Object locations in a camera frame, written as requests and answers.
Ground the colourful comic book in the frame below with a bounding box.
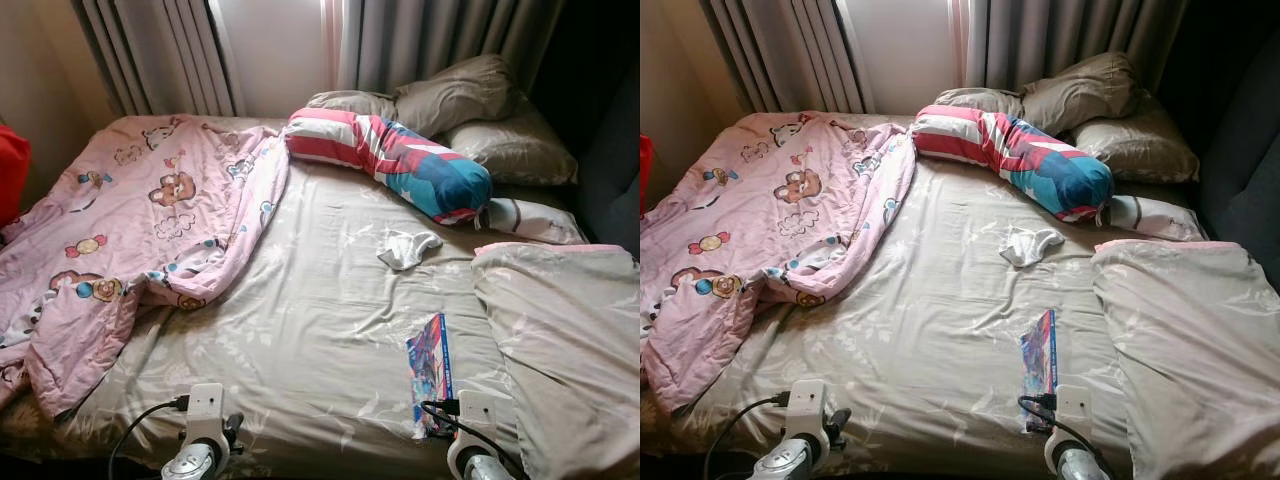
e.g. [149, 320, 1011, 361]
[406, 312, 456, 441]
[1019, 308, 1061, 436]

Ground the bed with beige sheet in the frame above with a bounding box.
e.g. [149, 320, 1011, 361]
[0, 115, 641, 476]
[640, 112, 1280, 471]

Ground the folded beige duvet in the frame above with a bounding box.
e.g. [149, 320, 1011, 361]
[470, 243, 641, 480]
[1090, 240, 1280, 480]

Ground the small white striped pillow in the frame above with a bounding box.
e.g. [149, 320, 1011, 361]
[1100, 194, 1209, 243]
[478, 197, 588, 246]

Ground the pink cartoon print blanket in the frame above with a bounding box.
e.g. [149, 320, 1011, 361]
[0, 113, 291, 421]
[640, 110, 917, 416]

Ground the pink white blue bolster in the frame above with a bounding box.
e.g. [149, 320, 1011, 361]
[911, 104, 1115, 223]
[285, 107, 493, 225]

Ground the beige leaf print pillow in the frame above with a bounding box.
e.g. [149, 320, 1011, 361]
[440, 95, 579, 188]
[1065, 92, 1201, 185]

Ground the dark grey padded headboard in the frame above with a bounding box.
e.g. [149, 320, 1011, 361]
[525, 0, 641, 251]
[1155, 0, 1280, 266]

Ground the small flat beige pillow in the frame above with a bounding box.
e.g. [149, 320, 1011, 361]
[933, 87, 1026, 119]
[305, 90, 398, 121]

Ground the large crumpled beige pillow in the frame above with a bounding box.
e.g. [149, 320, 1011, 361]
[392, 53, 519, 138]
[1018, 51, 1143, 136]

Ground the grey pleated curtain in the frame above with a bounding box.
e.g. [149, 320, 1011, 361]
[340, 0, 566, 96]
[698, 0, 873, 116]
[965, 0, 1191, 93]
[72, 0, 246, 118]

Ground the pink sheer curtain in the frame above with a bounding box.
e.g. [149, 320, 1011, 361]
[948, 0, 989, 91]
[320, 0, 363, 93]

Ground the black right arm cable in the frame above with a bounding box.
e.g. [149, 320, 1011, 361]
[420, 400, 526, 480]
[1018, 395, 1121, 480]

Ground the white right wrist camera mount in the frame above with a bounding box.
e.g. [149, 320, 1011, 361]
[455, 390, 499, 453]
[1055, 385, 1096, 449]

